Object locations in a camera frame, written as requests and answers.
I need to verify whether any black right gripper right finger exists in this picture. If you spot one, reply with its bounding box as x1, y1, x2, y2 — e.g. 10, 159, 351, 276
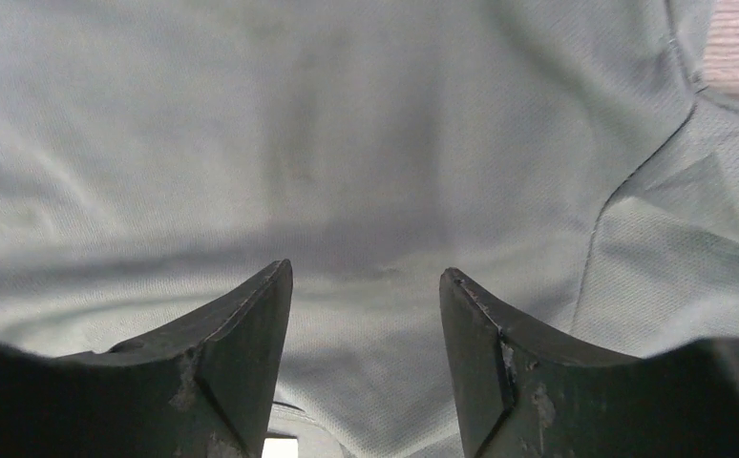
439, 268, 739, 457

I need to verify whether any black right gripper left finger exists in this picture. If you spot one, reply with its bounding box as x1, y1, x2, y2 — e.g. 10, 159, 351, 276
0, 260, 293, 457

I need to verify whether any grey t-shirt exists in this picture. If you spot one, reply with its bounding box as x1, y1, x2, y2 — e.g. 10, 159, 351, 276
0, 1, 739, 457

